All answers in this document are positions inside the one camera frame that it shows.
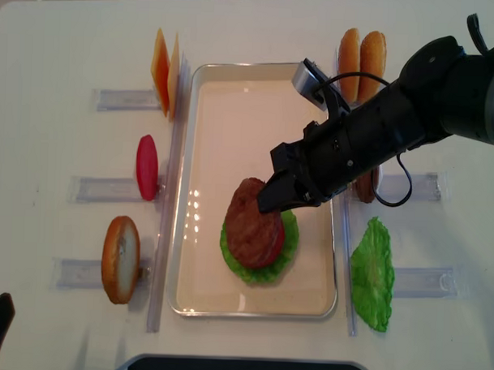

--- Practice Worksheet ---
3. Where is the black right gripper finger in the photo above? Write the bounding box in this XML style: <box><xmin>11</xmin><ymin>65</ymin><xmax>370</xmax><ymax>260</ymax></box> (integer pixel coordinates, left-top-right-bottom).
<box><xmin>257</xmin><ymin>171</ymin><xmax>307</xmax><ymax>213</ymax></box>

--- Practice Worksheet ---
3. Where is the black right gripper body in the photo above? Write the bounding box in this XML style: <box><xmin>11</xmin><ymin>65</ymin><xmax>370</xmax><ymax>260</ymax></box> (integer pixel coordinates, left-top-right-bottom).
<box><xmin>271</xmin><ymin>81</ymin><xmax>426</xmax><ymax>207</ymax></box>

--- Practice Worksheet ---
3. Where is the brown meat patty front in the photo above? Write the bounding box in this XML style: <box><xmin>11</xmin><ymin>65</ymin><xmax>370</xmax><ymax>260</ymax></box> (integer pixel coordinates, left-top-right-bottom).
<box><xmin>225</xmin><ymin>177</ymin><xmax>281</xmax><ymax>269</ymax></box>

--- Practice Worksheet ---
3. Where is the brown meat patty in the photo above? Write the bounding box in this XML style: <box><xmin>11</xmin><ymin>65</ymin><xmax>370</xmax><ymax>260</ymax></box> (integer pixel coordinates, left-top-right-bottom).
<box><xmin>225</xmin><ymin>177</ymin><xmax>281</xmax><ymax>269</ymax></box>
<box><xmin>354</xmin><ymin>167</ymin><xmax>380</xmax><ymax>203</ymax></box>

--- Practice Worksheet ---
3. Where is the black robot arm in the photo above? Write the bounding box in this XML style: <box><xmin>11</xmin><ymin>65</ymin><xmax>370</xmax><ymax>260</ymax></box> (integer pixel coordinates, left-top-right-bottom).
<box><xmin>257</xmin><ymin>37</ymin><xmax>494</xmax><ymax>213</ymax></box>

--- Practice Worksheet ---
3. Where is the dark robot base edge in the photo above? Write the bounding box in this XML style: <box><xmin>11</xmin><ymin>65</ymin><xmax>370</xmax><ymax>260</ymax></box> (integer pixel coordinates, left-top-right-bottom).
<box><xmin>119</xmin><ymin>355</ymin><xmax>362</xmax><ymax>370</ymax></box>

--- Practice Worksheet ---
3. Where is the red tomato slice on stack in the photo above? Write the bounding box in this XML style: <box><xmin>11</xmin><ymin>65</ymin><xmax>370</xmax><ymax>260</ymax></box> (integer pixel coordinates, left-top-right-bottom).
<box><xmin>264</xmin><ymin>220</ymin><xmax>285</xmax><ymax>267</ymax></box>

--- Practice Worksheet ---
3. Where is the brown meat patty rear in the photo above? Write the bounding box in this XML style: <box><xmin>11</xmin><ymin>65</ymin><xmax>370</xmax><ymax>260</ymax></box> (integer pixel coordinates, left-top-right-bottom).
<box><xmin>354</xmin><ymin>167</ymin><xmax>380</xmax><ymax>203</ymax></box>

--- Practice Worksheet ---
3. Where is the green lettuce leaf on bun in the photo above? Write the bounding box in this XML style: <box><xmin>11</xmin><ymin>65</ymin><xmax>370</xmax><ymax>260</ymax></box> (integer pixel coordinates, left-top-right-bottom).
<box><xmin>220</xmin><ymin>210</ymin><xmax>299</xmax><ymax>285</ymax></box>

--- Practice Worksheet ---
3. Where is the orange bread bun slice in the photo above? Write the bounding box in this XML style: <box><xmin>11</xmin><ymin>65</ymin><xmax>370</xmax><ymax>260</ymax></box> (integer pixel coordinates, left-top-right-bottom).
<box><xmin>337</xmin><ymin>28</ymin><xmax>360</xmax><ymax>104</ymax></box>
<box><xmin>358</xmin><ymin>31</ymin><xmax>387</xmax><ymax>104</ymax></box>

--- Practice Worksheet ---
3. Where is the green lettuce leaf standing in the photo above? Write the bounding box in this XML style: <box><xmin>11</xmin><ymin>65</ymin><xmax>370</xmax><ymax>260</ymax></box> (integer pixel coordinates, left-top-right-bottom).
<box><xmin>350</xmin><ymin>217</ymin><xmax>396</xmax><ymax>333</ymax></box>

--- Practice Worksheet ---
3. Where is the red tomato slice standing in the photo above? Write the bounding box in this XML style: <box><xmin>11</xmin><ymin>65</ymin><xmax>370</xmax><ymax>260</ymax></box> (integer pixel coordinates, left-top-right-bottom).
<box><xmin>135</xmin><ymin>135</ymin><xmax>158</xmax><ymax>201</ymax></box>

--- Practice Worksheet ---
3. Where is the clear lettuce holder strip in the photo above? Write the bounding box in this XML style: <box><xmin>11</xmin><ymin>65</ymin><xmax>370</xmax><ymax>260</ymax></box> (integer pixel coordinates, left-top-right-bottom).
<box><xmin>393</xmin><ymin>266</ymin><xmax>468</xmax><ymax>299</ymax></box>

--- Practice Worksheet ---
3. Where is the yellow cheese slice front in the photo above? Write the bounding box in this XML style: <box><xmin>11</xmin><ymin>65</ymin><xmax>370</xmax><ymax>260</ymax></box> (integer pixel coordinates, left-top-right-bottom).
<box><xmin>167</xmin><ymin>34</ymin><xmax>180</xmax><ymax>122</ymax></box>

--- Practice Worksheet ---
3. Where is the clear cheese holder strip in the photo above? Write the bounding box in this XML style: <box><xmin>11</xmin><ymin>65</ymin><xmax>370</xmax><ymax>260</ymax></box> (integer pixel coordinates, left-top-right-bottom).
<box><xmin>92</xmin><ymin>88</ymin><xmax>161</xmax><ymax>112</ymax></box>

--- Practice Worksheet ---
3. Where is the bread slice with white face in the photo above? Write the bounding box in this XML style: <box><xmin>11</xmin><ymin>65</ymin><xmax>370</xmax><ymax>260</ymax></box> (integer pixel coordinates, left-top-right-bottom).
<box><xmin>101</xmin><ymin>216</ymin><xmax>140</xmax><ymax>305</ymax></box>

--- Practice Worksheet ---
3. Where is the orange cheese slice rear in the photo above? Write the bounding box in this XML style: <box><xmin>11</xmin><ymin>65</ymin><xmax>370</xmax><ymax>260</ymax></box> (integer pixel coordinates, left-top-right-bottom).
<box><xmin>150</xmin><ymin>28</ymin><xmax>170</xmax><ymax>115</ymax></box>

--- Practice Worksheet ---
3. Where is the clear tomato holder strip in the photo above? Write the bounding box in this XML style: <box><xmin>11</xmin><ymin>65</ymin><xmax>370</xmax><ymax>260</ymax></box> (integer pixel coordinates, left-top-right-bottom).
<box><xmin>67</xmin><ymin>176</ymin><xmax>145</xmax><ymax>204</ymax></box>

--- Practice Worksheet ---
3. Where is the clear bread holder strip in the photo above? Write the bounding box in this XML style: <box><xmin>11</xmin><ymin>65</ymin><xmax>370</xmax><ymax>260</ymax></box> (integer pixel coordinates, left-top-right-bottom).
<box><xmin>49</xmin><ymin>256</ymin><xmax>152</xmax><ymax>293</ymax></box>

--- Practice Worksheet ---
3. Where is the clear patty holder strip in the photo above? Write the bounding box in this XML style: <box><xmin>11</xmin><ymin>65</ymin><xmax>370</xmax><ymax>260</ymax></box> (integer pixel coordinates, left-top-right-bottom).
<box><xmin>376</xmin><ymin>172</ymin><xmax>450</xmax><ymax>202</ymax></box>

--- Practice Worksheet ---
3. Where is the white rectangular tray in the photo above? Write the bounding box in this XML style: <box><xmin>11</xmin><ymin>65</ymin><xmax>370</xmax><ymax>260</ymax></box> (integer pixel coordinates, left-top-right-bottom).
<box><xmin>166</xmin><ymin>63</ymin><xmax>337</xmax><ymax>318</ymax></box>

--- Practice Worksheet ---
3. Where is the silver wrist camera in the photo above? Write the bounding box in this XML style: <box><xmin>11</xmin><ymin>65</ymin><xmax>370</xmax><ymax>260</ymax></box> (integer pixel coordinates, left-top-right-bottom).
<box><xmin>291</xmin><ymin>58</ymin><xmax>343</xmax><ymax>110</ymax></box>

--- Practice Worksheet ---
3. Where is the black camera cable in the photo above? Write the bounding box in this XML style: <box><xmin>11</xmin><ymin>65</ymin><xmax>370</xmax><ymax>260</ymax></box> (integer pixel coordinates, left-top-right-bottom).
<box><xmin>311</xmin><ymin>71</ymin><xmax>417</xmax><ymax>209</ymax></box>

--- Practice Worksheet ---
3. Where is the clear right long rail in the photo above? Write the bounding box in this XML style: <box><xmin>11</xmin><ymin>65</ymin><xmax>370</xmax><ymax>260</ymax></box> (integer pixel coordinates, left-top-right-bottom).
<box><xmin>324</xmin><ymin>54</ymin><xmax>367</xmax><ymax>338</ymax></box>

